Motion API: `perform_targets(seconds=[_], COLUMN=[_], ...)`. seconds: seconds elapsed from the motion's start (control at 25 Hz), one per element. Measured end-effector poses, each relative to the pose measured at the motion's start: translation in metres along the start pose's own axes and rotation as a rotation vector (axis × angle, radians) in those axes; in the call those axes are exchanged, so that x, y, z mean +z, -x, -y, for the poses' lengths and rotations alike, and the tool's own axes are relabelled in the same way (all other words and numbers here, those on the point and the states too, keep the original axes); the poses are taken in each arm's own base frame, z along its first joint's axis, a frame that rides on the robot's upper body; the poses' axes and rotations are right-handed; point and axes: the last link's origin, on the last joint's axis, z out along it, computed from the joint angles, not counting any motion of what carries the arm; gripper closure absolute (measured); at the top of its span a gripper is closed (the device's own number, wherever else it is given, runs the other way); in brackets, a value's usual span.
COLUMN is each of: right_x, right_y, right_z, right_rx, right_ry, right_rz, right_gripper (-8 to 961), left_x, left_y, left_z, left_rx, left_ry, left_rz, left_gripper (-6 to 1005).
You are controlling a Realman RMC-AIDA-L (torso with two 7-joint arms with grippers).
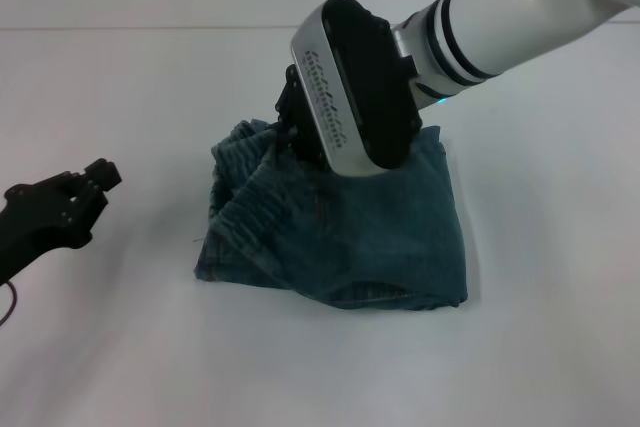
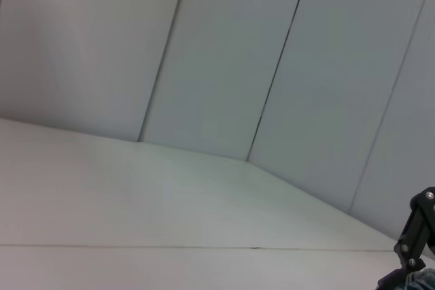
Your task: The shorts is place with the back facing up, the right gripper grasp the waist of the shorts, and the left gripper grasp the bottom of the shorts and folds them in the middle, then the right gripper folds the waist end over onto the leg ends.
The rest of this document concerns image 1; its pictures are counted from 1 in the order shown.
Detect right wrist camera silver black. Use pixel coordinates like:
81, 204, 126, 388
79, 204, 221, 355
291, 0, 426, 180

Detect blue denim shorts with print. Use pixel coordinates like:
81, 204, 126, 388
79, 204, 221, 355
194, 118, 471, 311

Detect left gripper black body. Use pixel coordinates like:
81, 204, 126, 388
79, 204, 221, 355
0, 172, 94, 285

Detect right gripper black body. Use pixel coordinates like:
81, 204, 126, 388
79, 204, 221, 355
287, 116, 332, 174

